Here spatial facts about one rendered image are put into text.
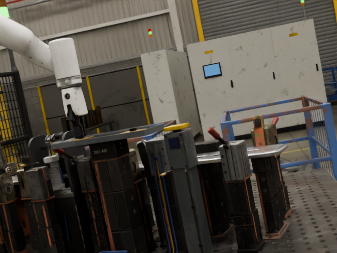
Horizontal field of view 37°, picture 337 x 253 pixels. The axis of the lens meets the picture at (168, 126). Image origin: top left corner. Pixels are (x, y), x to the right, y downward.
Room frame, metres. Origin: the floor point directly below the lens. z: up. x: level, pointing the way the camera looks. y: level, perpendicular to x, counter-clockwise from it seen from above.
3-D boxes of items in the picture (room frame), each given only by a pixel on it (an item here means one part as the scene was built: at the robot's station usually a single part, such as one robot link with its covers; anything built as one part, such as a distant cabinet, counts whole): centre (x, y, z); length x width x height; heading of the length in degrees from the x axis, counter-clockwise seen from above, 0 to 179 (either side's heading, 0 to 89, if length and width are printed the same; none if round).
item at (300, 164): (4.25, -0.86, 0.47); 1.20 x 0.80 x 0.95; 172
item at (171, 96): (11.09, -0.23, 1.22); 2.40 x 0.54 x 2.45; 167
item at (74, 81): (1.73, 0.30, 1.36); 0.09 x 0.08 x 0.03; 170
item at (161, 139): (1.77, 0.04, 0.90); 0.13 x 0.10 x 0.41; 152
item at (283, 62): (9.88, -1.86, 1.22); 2.40 x 0.54 x 2.45; 81
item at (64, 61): (1.74, 0.30, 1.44); 0.09 x 0.08 x 0.13; 21
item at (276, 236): (1.77, -0.31, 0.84); 0.18 x 0.06 x 0.29; 152
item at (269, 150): (2.07, 0.23, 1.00); 1.38 x 0.22 x 0.02; 62
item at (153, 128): (1.67, 0.20, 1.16); 0.37 x 0.14 x 0.02; 62
